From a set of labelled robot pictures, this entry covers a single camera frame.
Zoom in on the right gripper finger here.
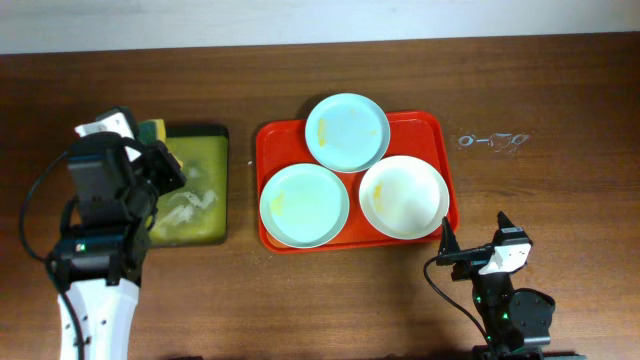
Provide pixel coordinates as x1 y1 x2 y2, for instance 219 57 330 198
437 217 461 265
497 211 523 235

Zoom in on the green and yellow sponge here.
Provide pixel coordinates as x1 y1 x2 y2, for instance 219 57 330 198
132 119 183 171

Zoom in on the light green plate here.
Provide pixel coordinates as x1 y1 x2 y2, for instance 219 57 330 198
259 163 350 249

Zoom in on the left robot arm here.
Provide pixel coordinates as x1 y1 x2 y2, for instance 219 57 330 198
45 138 186 359

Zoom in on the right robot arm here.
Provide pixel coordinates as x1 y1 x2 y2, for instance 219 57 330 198
432 212 555 359

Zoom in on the black tray with soapy water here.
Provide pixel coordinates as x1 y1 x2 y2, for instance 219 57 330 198
150 124 229 248

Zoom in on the red plastic tray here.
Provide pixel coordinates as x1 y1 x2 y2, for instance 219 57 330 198
255 111 460 252

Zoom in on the cream white plate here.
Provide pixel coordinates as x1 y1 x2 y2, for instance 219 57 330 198
358 155 451 240

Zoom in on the light blue plate at back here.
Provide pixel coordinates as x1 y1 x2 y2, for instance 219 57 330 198
304 93 391 173

